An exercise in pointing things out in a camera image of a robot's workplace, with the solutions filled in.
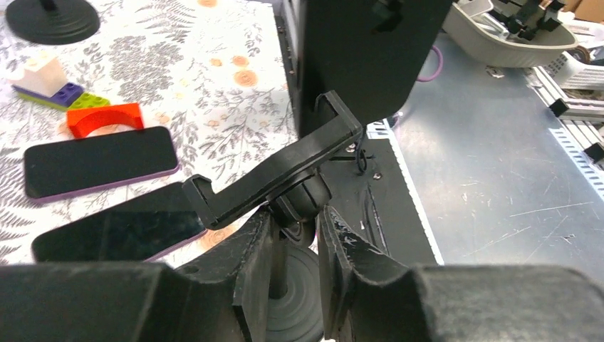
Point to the stacked coloured cube tower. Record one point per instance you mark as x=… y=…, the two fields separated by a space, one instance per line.
x=43 y=79

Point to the black phone purple case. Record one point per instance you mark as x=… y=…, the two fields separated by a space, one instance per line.
x=57 y=170

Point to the red arch block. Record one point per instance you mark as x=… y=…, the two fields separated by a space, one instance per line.
x=82 y=122

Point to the black pole stand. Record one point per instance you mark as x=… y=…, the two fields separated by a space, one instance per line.
x=50 y=22

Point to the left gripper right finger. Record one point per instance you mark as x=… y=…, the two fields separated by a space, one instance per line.
x=368 y=296

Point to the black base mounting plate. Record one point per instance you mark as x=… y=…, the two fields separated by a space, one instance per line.
x=370 y=180

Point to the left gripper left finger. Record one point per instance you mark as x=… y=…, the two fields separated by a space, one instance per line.
x=141 y=297

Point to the grey tray with clamps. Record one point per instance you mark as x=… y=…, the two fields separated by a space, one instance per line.
x=510 y=34

